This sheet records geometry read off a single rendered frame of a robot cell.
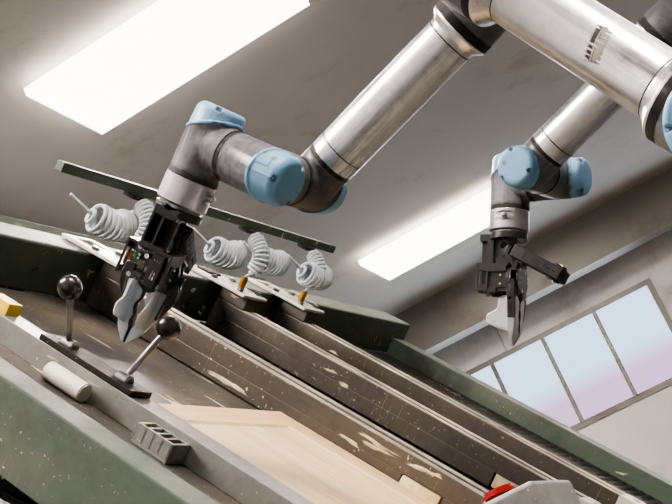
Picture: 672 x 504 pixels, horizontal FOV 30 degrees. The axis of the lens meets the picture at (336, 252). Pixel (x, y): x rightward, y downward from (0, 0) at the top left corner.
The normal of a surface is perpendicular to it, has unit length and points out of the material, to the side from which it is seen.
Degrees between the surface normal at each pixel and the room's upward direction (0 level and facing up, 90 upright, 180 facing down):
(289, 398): 90
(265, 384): 90
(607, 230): 90
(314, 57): 180
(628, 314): 90
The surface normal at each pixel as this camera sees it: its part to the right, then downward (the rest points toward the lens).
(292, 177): 0.76, 0.39
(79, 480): -0.48, -0.14
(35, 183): 0.37, 0.86
